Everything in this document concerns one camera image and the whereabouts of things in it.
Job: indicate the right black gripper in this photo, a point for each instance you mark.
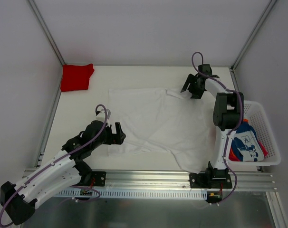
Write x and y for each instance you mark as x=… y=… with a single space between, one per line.
x=196 y=84

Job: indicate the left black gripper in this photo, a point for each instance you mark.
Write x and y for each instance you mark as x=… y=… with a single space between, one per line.
x=113 y=137

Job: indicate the white t-shirt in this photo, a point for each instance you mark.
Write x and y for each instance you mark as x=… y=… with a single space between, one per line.
x=163 y=120

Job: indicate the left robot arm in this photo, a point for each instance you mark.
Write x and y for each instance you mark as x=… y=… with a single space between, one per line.
x=67 y=168

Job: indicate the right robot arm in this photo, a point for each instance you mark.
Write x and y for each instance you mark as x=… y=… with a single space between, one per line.
x=227 y=117

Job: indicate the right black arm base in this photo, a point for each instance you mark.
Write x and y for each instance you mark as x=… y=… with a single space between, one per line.
x=202 y=181

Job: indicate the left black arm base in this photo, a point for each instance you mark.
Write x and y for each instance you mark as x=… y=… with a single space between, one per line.
x=92 y=179

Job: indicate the white plastic laundry basket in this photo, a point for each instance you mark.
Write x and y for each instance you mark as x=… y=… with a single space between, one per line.
x=254 y=112

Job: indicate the red folded t-shirt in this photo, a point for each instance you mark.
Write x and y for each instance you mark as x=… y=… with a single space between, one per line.
x=76 y=78

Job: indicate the blue printed t-shirt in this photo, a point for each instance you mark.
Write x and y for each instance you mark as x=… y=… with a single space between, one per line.
x=252 y=151

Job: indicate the orange garment in basket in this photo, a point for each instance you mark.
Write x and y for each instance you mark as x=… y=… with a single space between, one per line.
x=237 y=144

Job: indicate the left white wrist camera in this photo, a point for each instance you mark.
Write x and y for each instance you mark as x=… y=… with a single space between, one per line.
x=102 y=115

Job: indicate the white slotted cable duct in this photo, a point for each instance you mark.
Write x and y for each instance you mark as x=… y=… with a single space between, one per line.
x=183 y=194

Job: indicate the aluminium mounting rail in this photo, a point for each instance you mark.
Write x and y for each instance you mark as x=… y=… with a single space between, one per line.
x=178 y=180

